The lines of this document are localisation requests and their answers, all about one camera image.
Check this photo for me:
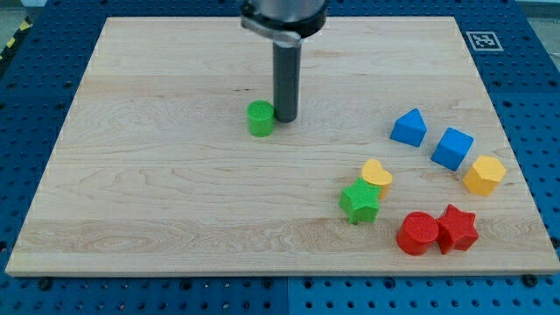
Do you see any blue triangular prism block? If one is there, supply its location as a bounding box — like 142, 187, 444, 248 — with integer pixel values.
389, 108, 427, 147

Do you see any light wooden board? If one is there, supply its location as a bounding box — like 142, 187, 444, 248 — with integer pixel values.
5, 17, 559, 277

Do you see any white fiducial marker tag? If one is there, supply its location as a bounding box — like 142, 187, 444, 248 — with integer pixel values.
465, 31, 503, 52

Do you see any red cylinder block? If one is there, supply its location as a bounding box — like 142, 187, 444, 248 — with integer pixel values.
396, 211, 439, 256

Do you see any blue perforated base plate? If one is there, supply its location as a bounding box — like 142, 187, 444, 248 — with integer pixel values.
1, 0, 559, 314

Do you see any yellow heart block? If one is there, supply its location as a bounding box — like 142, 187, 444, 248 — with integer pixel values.
360, 158, 393, 200

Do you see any blue cube block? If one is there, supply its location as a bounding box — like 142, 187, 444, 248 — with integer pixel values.
430, 128, 474, 172

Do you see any green star block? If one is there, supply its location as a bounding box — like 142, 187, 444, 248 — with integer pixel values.
339, 177, 382, 225

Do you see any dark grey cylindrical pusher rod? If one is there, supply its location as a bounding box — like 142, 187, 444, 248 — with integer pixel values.
272, 42, 301, 123

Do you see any yellow hexagon block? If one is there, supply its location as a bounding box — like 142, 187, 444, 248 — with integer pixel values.
462, 155, 507, 196

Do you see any red star block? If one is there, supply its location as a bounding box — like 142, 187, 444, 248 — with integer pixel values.
437, 204, 479, 255

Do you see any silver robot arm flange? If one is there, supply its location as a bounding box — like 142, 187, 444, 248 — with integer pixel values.
241, 0, 328, 48

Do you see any green cylinder block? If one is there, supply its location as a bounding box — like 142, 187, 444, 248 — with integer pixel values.
246, 100, 275, 137

